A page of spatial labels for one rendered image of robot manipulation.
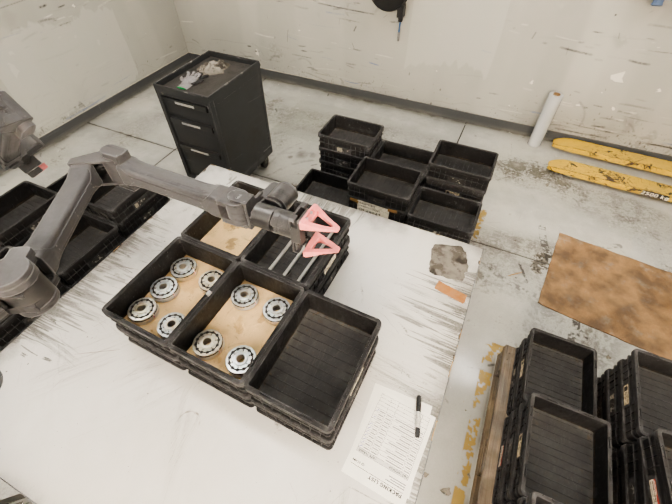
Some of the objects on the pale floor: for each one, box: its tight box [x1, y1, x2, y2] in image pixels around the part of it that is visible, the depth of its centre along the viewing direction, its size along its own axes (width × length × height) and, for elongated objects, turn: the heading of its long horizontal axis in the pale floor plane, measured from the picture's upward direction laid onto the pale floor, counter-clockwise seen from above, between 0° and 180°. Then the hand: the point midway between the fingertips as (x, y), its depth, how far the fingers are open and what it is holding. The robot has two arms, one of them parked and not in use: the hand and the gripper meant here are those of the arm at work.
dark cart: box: [153, 50, 273, 179], centre depth 291 cm, size 60×45×90 cm
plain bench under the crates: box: [0, 164, 484, 504], centre depth 179 cm, size 160×160×70 cm
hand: (335, 239), depth 79 cm, fingers open, 6 cm apart
